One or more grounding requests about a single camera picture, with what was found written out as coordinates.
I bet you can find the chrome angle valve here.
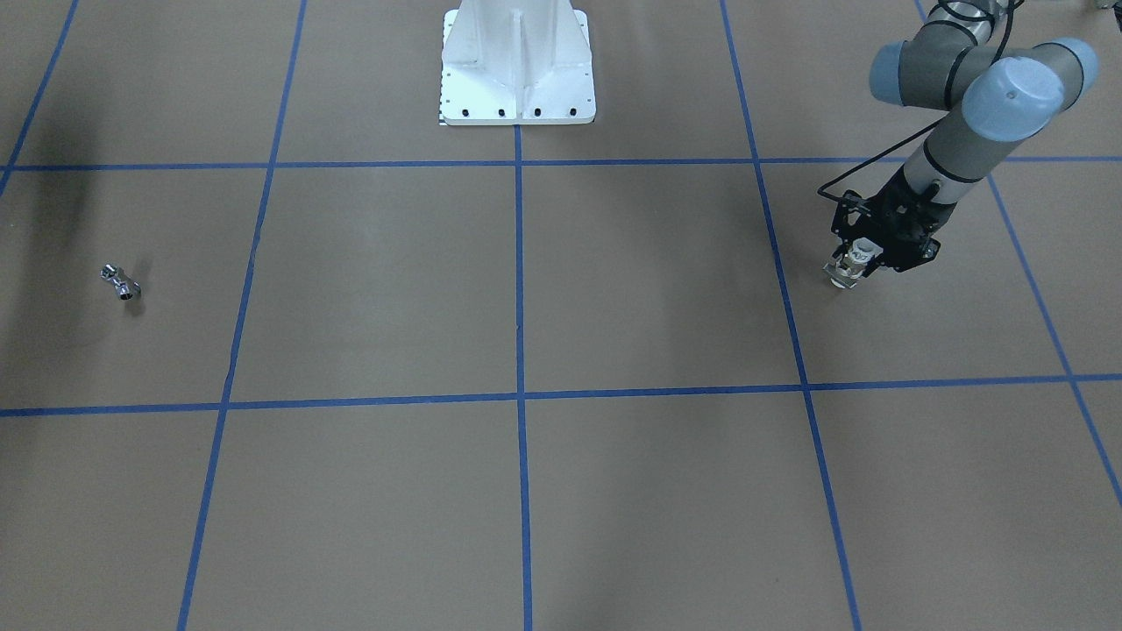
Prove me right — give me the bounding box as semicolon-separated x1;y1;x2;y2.
100;264;142;302

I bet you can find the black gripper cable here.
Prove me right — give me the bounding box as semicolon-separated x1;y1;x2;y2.
817;0;1018;204

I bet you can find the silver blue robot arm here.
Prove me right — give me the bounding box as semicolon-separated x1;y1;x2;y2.
824;1;1100;289

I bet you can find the white column pedestal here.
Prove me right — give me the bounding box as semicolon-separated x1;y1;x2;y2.
438;1;597;125

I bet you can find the white PPR pipe fitting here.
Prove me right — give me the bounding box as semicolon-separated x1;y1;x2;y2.
824;238;883;290

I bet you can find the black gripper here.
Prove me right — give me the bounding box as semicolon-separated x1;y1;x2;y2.
831;170;942;273

